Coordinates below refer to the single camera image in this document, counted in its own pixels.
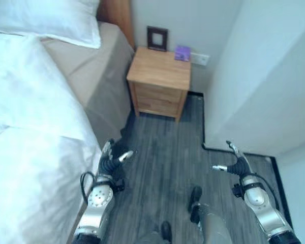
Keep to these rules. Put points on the purple card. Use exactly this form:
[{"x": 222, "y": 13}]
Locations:
[{"x": 182, "y": 53}]

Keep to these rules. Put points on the wooden headboard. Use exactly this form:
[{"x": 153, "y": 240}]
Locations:
[{"x": 119, "y": 20}]

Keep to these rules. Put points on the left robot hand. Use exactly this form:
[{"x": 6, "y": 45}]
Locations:
[{"x": 107, "y": 162}]

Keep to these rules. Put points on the dark picture frame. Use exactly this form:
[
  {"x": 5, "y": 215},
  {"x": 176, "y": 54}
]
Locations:
[{"x": 157, "y": 38}]

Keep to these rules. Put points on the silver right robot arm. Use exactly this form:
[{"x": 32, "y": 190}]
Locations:
[{"x": 263, "y": 206}]

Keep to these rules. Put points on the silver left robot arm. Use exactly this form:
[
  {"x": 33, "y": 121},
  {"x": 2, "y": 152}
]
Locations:
[{"x": 96, "y": 203}]

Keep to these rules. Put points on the wooden nightstand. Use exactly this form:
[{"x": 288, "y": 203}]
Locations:
[{"x": 158, "y": 81}]

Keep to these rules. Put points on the white duvet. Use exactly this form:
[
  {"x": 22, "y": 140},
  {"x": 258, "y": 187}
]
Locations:
[{"x": 33, "y": 132}]

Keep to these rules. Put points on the beige bed mattress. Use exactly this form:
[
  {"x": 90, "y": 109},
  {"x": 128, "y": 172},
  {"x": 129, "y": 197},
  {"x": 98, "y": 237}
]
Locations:
[{"x": 96, "y": 68}]

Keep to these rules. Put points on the white pillow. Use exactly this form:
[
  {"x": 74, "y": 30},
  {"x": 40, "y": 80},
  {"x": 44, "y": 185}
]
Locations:
[{"x": 53, "y": 17}]

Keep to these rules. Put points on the dark left robot foot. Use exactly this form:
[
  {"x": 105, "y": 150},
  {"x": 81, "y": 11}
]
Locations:
[{"x": 166, "y": 231}]

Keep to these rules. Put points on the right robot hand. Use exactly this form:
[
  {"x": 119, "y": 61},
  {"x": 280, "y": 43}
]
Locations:
[{"x": 237, "y": 165}]

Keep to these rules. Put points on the white wall socket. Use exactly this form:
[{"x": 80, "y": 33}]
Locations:
[{"x": 199, "y": 59}]

